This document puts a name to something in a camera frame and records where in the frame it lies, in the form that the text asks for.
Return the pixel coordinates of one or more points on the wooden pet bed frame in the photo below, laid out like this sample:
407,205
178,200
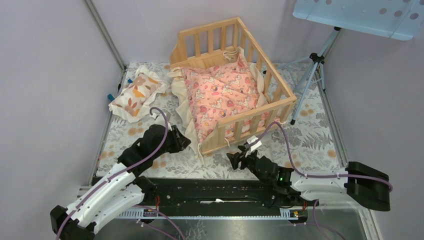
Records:
203,47

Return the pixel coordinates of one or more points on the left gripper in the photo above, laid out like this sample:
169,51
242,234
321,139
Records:
180,142

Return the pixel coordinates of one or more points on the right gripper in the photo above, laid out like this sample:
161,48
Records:
238,157

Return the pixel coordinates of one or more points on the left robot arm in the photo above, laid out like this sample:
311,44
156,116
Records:
122,187

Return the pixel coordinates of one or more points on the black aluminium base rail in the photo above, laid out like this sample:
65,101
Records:
198,197

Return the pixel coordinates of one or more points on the grey diagonal pole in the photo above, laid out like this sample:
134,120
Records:
102,28

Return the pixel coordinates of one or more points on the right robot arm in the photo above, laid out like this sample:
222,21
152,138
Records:
357,182

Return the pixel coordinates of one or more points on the pink patterned bed cushion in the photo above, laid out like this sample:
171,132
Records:
208,95

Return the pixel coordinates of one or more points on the floral table mat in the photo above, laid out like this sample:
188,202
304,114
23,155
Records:
309,146

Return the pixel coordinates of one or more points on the light blue perforated panel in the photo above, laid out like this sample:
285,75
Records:
393,19

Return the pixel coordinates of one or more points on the blue toy item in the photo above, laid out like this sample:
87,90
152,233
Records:
122,90

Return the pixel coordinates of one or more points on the floral small pillow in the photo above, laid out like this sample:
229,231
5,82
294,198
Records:
136,103

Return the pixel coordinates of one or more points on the black tripod stand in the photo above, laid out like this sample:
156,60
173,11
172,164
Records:
315,72

